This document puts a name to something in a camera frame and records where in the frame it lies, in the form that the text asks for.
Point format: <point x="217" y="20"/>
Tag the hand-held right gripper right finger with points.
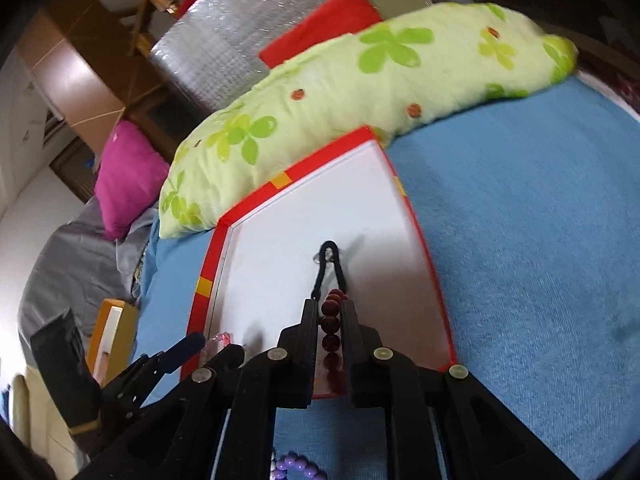
<point x="351" y="325"/>

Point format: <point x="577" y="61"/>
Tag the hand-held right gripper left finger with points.
<point x="309" y="325"/>

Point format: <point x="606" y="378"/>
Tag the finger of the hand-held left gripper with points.
<point x="187" y="345"/>

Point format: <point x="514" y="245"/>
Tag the red-edged white box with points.
<point x="310" y="220"/>

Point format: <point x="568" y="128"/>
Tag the yellow box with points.
<point x="112" y="327"/>

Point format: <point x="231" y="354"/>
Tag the grey blanket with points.
<point x="70" y="260"/>

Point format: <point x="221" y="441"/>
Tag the magenta pillow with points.
<point x="127" y="180"/>

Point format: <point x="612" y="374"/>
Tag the blue bed sheet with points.
<point x="525" y="220"/>

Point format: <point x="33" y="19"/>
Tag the green floral pillow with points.
<point x="380" y="70"/>

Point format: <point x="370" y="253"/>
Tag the red pillow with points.
<point x="325" y="25"/>

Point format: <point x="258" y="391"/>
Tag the silver bubble foil mat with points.
<point x="235" y="30"/>

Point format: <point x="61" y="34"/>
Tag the wooden chair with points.
<point x="150" y="5"/>

